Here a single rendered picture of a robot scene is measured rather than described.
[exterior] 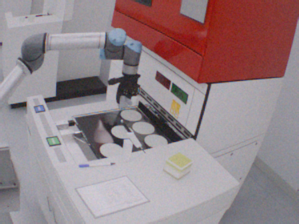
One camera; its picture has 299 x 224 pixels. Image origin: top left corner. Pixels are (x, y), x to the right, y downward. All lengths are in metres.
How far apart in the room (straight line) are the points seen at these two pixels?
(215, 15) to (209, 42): 0.12
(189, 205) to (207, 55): 0.56
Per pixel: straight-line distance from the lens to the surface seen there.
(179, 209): 1.01
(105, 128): 1.43
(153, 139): 1.41
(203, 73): 1.20
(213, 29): 1.15
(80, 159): 1.27
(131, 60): 1.41
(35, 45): 1.26
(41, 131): 1.28
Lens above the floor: 1.70
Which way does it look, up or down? 30 degrees down
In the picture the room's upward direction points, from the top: 11 degrees clockwise
